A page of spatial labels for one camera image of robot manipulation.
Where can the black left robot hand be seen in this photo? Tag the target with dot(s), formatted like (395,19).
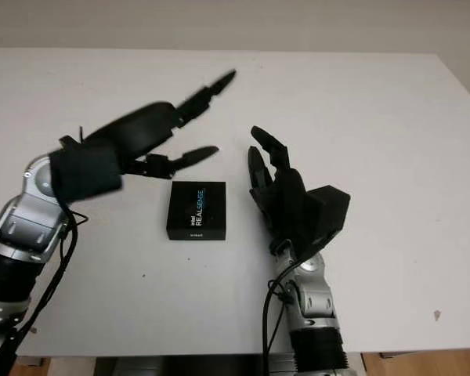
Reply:
(141,129)

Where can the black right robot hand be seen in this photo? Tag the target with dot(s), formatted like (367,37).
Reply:
(282,196)

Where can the black RealSense box lid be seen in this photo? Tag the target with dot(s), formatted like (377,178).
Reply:
(197,209)

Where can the dark robot torso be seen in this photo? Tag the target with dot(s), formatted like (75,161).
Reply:
(180,362)

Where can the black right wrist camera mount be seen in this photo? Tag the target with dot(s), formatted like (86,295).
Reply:
(329,211)

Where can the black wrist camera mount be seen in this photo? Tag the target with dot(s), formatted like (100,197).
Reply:
(86,174)
(329,211)

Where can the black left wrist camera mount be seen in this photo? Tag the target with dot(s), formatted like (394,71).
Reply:
(86,174)

